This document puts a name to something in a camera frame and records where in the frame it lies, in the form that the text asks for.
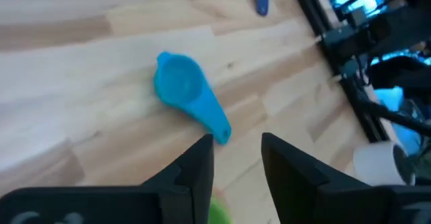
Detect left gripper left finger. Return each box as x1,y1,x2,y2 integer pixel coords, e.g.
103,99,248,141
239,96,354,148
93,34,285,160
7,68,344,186
0,133,215,224

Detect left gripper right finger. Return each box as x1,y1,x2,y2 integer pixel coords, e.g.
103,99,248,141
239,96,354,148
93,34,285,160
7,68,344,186
261,132,431,224

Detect green measuring cup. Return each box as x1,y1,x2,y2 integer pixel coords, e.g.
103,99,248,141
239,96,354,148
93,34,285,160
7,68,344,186
207,195,234,224

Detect light blue measuring cup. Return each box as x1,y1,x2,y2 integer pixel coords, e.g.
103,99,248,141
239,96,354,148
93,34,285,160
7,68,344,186
154,51,232,146

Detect white plant pot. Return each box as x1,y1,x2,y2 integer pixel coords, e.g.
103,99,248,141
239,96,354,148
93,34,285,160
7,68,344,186
352,141,417,187

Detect black aluminium table frame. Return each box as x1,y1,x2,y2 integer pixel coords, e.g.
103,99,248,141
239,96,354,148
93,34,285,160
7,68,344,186
288,0,431,144

